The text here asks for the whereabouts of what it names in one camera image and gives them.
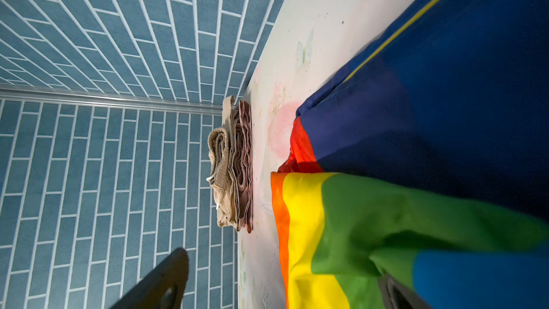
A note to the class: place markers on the red shorts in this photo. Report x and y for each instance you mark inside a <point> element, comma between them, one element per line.
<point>425,157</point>

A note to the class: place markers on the aluminium left corner post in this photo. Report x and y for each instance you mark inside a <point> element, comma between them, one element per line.
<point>36,94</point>

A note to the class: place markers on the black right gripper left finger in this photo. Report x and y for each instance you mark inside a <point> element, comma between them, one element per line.
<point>163,287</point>

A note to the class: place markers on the beige shorts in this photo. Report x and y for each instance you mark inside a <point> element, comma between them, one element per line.
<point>222,179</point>

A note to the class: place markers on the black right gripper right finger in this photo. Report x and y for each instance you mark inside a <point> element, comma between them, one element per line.
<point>395,295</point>

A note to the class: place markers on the pink shorts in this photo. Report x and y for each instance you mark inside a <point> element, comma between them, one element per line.
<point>243,165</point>

